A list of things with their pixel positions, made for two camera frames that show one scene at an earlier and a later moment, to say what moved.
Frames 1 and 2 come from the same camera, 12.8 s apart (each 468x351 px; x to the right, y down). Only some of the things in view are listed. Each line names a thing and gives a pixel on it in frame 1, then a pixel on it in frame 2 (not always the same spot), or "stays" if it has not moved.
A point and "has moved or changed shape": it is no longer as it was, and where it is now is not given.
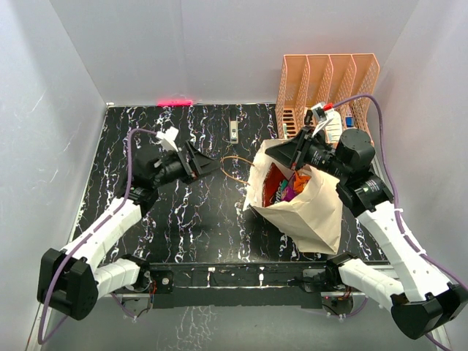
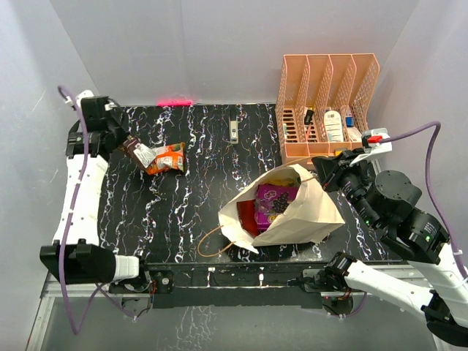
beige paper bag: (311, 216) -> (309, 216)
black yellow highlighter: (308, 118) stays
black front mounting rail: (246, 284) stays
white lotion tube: (334, 129) stays
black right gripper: (293, 153) -> (330, 169)
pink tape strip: (175, 102) stays
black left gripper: (202, 164) -> (122, 131)
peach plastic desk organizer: (307, 79) stays
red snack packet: (271, 191) -> (246, 210)
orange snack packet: (300, 182) has moved or changed shape
